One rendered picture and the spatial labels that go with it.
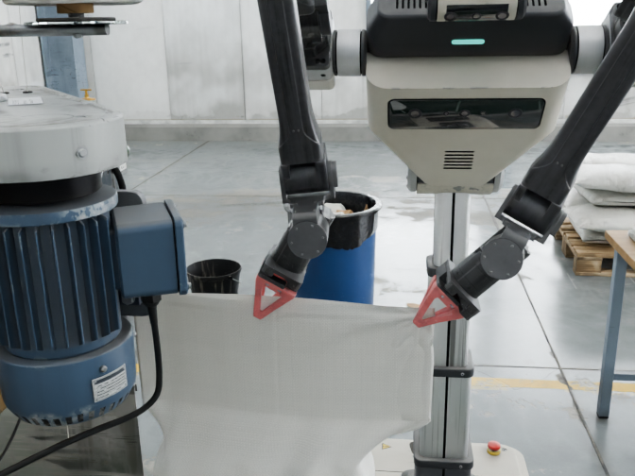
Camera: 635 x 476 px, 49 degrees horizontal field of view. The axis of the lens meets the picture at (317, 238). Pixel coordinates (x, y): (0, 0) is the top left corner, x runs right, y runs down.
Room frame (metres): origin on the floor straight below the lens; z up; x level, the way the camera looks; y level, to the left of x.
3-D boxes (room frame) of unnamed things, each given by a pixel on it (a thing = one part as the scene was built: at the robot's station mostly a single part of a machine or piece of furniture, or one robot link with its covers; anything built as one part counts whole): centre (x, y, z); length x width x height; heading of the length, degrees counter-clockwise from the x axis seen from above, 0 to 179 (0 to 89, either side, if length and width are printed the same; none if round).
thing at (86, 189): (0.74, 0.29, 1.35); 0.12 x 0.12 x 0.04
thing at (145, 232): (0.77, 0.19, 1.25); 0.10 x 0.08 x 0.12; 18
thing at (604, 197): (4.34, -1.88, 0.44); 0.66 x 0.43 x 0.13; 173
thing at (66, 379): (0.74, 0.29, 1.21); 0.15 x 0.15 x 0.25
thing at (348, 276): (3.33, -0.08, 0.32); 0.51 x 0.48 x 0.65; 173
